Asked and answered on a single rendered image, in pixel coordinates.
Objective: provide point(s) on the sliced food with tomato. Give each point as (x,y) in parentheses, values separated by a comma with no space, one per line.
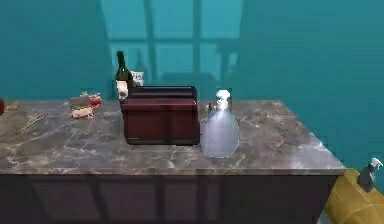
(83,105)

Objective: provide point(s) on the dark red toaster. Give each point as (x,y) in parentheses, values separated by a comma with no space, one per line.
(160,116)

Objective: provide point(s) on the clear spray bottle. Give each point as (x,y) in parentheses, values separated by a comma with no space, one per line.
(220,133)

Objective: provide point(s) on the white printed cup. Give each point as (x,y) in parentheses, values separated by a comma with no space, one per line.
(138,77)

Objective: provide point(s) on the dark green wine bottle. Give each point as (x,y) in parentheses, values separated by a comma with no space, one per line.
(121,75)

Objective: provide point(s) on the dark cabinet with marble top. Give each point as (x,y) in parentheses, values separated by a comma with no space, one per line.
(100,156)

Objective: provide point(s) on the thin wooden stick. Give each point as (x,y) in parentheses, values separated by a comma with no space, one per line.
(31,123)

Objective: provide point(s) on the grey spray bottle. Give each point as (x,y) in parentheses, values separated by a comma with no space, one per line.
(367,176)

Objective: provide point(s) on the dark red round object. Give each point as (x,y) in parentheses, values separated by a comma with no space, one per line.
(1,106)

